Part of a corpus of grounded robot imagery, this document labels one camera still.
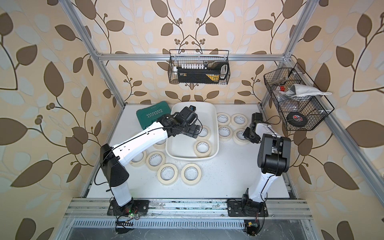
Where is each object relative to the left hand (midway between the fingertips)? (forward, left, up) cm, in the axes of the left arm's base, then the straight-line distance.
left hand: (193, 128), depth 79 cm
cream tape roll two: (0, -6, -21) cm, 22 cm away
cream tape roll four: (-8, +23, -22) cm, 33 cm away
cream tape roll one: (-16, +1, -23) cm, 28 cm away
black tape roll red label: (-1, -50, +9) cm, 51 cm away
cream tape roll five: (+25, -22, -22) cm, 40 cm away
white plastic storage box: (-1, +7, -19) cm, 21 cm away
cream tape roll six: (+24, -34, -21) cm, 46 cm away
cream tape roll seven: (+5, -29, -18) cm, 35 cm away
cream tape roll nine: (+12, -22, -22) cm, 33 cm away
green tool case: (+24, +35, -18) cm, 46 cm away
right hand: (+6, -37, -19) cm, 42 cm away
